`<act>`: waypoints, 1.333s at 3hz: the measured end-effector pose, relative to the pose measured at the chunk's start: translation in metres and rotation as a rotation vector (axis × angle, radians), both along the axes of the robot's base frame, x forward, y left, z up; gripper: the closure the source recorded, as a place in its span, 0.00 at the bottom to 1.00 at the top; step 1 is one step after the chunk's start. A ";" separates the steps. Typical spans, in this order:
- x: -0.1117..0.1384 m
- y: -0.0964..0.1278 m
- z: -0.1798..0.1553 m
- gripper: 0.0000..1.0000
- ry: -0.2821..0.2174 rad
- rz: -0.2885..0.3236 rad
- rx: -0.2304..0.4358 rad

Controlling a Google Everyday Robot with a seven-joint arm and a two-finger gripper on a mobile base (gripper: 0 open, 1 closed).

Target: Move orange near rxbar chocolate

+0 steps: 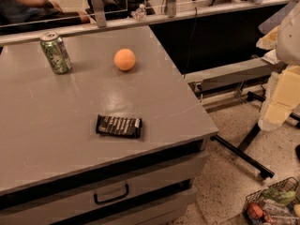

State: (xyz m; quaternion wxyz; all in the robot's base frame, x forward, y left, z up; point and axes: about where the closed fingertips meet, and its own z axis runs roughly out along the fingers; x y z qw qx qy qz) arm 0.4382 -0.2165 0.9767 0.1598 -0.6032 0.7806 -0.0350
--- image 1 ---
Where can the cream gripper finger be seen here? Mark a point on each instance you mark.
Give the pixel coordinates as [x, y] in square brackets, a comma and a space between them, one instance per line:
[269, 41]
[281, 98]

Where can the orange fruit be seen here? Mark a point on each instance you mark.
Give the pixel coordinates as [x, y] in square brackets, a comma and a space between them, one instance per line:
[125, 59]

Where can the clear plastic water bottle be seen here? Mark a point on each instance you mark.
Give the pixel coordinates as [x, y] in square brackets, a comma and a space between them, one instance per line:
[140, 13]

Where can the seated person in blue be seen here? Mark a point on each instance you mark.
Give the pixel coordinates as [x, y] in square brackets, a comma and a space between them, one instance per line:
[18, 16]

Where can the black rxbar chocolate wrapper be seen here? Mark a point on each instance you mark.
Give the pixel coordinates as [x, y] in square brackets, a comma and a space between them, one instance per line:
[119, 126]

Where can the wire basket with groceries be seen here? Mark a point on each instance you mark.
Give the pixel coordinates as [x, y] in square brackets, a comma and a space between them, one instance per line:
[277, 204]

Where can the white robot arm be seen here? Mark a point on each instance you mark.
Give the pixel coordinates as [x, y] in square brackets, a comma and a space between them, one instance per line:
[288, 40]

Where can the black metal stand frame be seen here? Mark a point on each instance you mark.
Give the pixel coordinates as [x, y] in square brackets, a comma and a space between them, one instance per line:
[241, 148]

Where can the black drawer handle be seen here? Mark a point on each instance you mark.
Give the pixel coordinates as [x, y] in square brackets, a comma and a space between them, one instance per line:
[110, 194]

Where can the grey drawer cabinet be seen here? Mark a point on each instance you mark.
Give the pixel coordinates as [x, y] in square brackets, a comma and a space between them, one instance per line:
[52, 183]

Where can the green soda can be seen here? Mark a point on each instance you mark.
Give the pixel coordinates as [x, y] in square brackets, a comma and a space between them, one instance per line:
[56, 53]

